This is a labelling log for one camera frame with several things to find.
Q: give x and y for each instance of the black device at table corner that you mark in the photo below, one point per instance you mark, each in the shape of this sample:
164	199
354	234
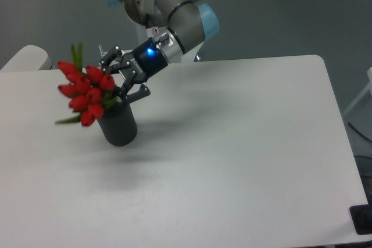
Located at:
361	217

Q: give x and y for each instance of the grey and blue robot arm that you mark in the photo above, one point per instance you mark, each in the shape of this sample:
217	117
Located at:
188	25

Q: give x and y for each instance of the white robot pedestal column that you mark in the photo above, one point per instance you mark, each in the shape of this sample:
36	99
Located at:
149	23

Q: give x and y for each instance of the white pedestal base frame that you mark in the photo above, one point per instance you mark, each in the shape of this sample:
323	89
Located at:
191	55

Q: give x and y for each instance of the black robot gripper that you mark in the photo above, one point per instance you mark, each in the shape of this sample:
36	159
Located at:
136	67

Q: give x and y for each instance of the black ribbed cylindrical vase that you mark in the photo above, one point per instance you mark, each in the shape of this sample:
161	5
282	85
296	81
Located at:
118	124

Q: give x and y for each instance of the white frame at right edge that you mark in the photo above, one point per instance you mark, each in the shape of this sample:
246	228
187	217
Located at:
361	99

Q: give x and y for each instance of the red tulip bouquet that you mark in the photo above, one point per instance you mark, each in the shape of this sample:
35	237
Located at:
91	90

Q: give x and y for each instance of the white rounded side table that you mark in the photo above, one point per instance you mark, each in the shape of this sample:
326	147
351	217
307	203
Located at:
29	58

